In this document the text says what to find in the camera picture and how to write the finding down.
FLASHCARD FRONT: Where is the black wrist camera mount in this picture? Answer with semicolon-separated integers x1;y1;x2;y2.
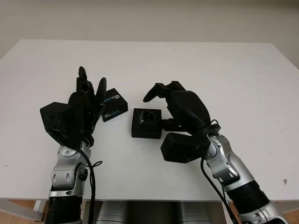
39;102;78;148
160;132;211;163

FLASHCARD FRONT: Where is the grey robot torso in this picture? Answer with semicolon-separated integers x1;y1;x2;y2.
97;202;209;224

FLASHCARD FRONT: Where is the small silver camera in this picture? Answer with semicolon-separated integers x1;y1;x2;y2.
139;111;157;125

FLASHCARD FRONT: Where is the white table leg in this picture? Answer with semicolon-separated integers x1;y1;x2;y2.
33;200;47;221

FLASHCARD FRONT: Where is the black RealSense box lid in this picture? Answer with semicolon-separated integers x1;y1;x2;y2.
101;88;130;123

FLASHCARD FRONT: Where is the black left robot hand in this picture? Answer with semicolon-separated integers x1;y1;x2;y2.
67;66;108;150

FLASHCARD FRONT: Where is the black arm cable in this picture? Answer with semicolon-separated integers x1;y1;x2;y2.
78;149;103;224
200;158;237;224

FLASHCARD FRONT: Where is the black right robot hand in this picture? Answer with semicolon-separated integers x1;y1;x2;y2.
142;81;221;136

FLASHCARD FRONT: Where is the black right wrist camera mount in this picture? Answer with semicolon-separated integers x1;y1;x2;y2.
160;132;211;163

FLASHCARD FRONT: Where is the black camera box base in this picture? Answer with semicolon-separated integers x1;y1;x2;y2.
130;108;163;140

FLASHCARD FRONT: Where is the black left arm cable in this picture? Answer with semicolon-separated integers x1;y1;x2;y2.
78;149;103;224

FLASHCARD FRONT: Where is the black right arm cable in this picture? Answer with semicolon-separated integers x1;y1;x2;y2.
200;158;237;224

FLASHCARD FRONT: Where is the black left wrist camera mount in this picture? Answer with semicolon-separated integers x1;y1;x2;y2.
39;102;78;148

